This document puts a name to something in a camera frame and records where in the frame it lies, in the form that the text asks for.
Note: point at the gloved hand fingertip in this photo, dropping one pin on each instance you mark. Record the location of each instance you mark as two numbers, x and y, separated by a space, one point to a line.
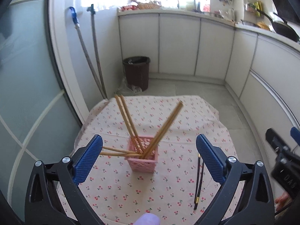
148 219

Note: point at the wooden chopstick three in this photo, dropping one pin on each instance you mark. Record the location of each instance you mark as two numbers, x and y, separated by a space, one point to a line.
120 150

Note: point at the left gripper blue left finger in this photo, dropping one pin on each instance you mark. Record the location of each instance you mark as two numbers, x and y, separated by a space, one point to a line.
85 157

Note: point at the cherry print tablecloth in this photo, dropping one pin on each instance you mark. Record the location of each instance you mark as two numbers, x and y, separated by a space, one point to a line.
172 183

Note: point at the wooden chopstick four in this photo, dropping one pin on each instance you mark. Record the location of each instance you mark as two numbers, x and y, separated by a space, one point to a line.
164 128

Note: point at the wooden chopstick two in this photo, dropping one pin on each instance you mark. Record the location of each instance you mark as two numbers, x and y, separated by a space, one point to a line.
128 125

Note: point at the blue handled mop pole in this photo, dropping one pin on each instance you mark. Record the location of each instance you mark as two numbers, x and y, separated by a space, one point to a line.
88 59

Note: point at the black frying pan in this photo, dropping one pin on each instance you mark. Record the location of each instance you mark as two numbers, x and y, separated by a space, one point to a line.
282 28

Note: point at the clear plastic bag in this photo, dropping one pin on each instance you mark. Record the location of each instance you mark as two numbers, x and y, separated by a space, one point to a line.
126 89

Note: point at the frosted glass sliding door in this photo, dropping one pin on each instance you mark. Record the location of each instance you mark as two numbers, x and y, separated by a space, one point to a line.
37 120

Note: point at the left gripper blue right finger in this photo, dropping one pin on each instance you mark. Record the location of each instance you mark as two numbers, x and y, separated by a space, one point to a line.
213 157

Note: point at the dark handled broom pole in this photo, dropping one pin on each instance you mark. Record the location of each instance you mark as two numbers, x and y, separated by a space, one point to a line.
93 28

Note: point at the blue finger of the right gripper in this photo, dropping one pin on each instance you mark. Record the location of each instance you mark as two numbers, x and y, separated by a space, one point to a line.
295 134

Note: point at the white cabinet row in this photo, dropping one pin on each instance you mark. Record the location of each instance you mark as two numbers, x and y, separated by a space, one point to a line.
260 68

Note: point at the woven bread basket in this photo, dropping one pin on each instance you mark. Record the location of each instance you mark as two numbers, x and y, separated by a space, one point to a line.
145 6

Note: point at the yellow bottles on shelf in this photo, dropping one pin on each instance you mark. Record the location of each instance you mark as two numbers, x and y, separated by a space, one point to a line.
258 6

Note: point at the black chopstick gold band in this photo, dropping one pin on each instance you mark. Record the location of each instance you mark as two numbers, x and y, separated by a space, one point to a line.
197 182

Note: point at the wooden chopstick five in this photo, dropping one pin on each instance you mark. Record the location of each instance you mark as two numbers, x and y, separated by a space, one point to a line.
166 131

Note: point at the red fruit basket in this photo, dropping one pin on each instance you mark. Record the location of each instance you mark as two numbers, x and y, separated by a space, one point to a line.
129 8

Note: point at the white electric kettle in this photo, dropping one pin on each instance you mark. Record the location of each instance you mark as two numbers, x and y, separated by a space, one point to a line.
230 14

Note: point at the wooden chopstick six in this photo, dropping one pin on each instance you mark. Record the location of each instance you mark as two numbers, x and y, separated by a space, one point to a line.
131 122

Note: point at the wooden chopstick one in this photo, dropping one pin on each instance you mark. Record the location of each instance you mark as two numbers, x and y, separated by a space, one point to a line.
131 155

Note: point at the dark brown trash bin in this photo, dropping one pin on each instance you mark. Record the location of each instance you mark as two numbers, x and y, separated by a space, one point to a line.
137 71

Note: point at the pink perforated utensil holder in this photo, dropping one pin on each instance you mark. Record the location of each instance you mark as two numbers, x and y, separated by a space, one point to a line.
142 155

